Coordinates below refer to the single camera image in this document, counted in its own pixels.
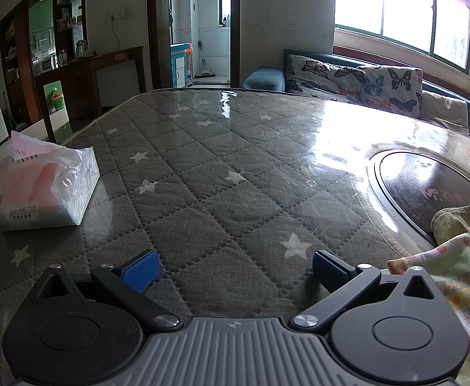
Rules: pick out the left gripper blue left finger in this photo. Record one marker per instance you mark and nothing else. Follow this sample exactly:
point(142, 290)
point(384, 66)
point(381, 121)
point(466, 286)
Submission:
point(123, 287)

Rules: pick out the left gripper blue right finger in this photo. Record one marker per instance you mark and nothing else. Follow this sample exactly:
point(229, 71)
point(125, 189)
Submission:
point(346, 286)

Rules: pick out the colourful patterned baby garment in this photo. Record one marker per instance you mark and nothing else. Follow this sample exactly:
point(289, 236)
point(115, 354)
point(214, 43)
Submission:
point(449, 265)

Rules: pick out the tissue pack in plastic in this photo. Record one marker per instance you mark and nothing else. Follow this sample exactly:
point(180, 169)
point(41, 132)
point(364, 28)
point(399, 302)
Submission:
point(43, 184)

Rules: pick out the dark wooden sideboard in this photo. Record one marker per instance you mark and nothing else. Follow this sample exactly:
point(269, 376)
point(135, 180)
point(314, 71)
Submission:
point(80, 86)

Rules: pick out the beige plain cushion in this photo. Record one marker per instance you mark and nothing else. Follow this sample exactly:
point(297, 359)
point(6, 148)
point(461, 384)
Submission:
point(446, 112)

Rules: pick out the square butterfly print cushion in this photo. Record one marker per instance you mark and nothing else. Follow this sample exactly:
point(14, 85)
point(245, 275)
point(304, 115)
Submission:
point(394, 89)

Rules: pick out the long butterfly print pillow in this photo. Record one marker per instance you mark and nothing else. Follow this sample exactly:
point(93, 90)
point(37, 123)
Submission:
point(315, 79)

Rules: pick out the blue sofa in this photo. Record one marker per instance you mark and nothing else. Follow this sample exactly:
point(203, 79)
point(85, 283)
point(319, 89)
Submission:
point(272, 78)

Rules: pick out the blue white small cabinet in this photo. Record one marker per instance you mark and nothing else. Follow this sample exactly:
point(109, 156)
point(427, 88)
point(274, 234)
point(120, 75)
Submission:
point(181, 64)

